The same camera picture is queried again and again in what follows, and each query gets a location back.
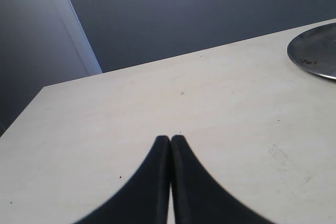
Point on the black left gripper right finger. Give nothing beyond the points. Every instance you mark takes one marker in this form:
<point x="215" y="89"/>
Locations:
<point x="198" y="197"/>

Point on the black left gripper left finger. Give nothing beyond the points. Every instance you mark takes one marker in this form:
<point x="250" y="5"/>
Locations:
<point x="144" y="198"/>

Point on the round stainless steel plate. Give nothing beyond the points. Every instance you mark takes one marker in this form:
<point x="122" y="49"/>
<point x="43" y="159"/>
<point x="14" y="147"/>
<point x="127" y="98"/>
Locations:
<point x="314" y="51"/>

